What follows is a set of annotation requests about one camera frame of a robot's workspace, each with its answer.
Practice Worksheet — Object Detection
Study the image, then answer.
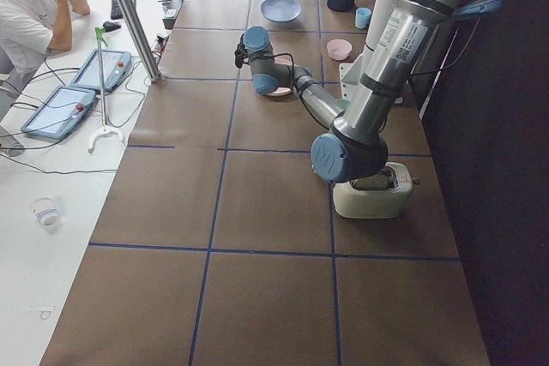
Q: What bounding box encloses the near teach pendant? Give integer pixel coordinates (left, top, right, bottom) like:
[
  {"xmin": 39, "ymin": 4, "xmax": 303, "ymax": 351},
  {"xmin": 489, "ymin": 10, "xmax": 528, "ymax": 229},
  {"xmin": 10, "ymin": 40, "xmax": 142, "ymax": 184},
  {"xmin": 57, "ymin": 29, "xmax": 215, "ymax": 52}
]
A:
[{"xmin": 21, "ymin": 86, "xmax": 96, "ymax": 141}]

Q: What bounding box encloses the seated person white shirt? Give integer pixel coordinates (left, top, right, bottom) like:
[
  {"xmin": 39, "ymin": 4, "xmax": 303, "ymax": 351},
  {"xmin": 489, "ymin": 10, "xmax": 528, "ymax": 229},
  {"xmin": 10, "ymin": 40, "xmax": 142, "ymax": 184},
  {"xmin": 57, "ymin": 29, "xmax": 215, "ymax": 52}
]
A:
[{"xmin": 1, "ymin": 0, "xmax": 90, "ymax": 97}]

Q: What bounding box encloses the pink bowl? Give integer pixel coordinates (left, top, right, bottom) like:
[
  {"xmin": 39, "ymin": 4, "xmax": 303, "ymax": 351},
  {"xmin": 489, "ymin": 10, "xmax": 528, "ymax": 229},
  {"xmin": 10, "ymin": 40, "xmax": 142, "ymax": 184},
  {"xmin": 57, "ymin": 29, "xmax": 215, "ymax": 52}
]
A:
[{"xmin": 327, "ymin": 39, "xmax": 353, "ymax": 61}]

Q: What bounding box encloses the bread slice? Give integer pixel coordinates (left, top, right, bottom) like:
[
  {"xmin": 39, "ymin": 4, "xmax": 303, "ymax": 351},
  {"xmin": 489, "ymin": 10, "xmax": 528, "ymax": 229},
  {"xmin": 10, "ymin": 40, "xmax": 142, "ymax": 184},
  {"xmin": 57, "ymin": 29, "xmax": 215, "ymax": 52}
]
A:
[{"xmin": 351, "ymin": 169, "xmax": 391, "ymax": 190}]

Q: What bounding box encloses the aluminium frame post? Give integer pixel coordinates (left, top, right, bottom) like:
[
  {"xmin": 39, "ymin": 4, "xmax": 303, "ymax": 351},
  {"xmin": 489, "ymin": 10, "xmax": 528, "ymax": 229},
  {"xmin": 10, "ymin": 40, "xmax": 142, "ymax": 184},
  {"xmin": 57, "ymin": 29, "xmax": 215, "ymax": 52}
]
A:
[{"xmin": 118, "ymin": 0, "xmax": 161, "ymax": 84}]

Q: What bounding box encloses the white camera pole stand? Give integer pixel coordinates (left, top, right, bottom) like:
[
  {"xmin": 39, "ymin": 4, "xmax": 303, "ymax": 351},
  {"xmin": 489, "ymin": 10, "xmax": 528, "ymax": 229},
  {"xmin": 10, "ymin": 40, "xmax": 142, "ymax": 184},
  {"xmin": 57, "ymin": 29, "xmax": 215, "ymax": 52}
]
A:
[{"xmin": 339, "ymin": 0, "xmax": 394, "ymax": 101}]

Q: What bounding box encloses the far teach pendant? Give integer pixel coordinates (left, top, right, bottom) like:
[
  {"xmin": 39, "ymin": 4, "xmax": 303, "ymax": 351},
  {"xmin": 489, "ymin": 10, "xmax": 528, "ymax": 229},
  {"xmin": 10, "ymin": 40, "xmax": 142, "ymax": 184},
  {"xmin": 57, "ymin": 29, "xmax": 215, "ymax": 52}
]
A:
[{"xmin": 70, "ymin": 49, "xmax": 132, "ymax": 94}]

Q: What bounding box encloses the green bowl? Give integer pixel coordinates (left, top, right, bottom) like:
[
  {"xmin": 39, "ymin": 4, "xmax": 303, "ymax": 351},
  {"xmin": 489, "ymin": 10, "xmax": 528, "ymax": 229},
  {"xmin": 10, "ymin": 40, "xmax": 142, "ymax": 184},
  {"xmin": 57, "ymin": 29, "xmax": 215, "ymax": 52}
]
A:
[{"xmin": 337, "ymin": 99, "xmax": 349, "ymax": 110}]

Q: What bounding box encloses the green handled reacher grabber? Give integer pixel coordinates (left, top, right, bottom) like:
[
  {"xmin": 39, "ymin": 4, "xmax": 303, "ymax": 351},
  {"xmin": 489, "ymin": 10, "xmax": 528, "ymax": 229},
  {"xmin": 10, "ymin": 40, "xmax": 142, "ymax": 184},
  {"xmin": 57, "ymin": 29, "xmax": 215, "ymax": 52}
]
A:
[{"xmin": 87, "ymin": 27, "xmax": 124, "ymax": 154}]

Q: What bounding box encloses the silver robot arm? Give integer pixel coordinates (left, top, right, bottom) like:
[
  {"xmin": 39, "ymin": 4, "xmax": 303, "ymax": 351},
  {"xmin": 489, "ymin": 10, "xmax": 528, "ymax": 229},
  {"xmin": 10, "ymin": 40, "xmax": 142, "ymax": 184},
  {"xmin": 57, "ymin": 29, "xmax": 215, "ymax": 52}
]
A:
[{"xmin": 234, "ymin": 0, "xmax": 502, "ymax": 183}]

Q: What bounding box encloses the paper cup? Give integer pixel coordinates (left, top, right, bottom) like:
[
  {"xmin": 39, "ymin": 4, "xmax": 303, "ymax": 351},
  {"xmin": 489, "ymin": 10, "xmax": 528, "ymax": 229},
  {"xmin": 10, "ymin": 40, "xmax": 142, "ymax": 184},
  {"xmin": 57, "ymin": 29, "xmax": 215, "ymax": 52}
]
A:
[{"xmin": 29, "ymin": 197, "xmax": 59, "ymax": 227}]

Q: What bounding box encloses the light blue cup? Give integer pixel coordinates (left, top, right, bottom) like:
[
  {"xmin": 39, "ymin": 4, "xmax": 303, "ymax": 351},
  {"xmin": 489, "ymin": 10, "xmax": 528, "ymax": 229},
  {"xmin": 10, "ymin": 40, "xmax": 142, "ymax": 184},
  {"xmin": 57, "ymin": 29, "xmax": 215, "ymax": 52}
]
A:
[{"xmin": 354, "ymin": 7, "xmax": 372, "ymax": 29}]

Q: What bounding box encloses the teach pendant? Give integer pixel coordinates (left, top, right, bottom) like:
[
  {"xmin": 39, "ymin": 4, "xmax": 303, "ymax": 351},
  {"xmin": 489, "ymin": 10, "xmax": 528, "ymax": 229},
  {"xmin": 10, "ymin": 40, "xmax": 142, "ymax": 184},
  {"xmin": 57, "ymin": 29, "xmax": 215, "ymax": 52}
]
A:
[
  {"xmin": 70, "ymin": 49, "xmax": 132, "ymax": 94},
  {"xmin": 21, "ymin": 86, "xmax": 96, "ymax": 141}
]

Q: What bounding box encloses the cream toaster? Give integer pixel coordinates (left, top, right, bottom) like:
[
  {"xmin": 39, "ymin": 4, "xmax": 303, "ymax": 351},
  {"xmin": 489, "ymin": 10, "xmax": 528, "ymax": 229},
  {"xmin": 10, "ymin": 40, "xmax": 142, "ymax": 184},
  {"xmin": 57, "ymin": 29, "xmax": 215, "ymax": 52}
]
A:
[{"xmin": 333, "ymin": 162, "xmax": 413, "ymax": 219}]

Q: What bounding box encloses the pink plate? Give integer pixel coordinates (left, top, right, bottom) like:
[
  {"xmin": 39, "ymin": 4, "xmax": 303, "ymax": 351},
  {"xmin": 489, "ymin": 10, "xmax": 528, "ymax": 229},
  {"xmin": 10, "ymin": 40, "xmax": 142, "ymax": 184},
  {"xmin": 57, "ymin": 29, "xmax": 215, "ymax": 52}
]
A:
[{"xmin": 254, "ymin": 57, "xmax": 293, "ymax": 96}]

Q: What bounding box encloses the black computer mouse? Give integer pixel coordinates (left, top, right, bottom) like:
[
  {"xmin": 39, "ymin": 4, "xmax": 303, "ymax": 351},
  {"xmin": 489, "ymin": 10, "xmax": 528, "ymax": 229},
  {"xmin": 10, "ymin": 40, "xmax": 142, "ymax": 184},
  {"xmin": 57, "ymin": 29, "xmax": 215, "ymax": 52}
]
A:
[{"xmin": 102, "ymin": 21, "xmax": 121, "ymax": 33}]

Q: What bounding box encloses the blue plate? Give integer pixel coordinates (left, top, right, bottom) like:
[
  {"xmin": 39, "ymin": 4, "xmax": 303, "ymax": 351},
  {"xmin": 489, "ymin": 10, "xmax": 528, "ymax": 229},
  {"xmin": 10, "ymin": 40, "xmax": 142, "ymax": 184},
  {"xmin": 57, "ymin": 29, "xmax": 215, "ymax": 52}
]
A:
[{"xmin": 261, "ymin": 0, "xmax": 302, "ymax": 22}]

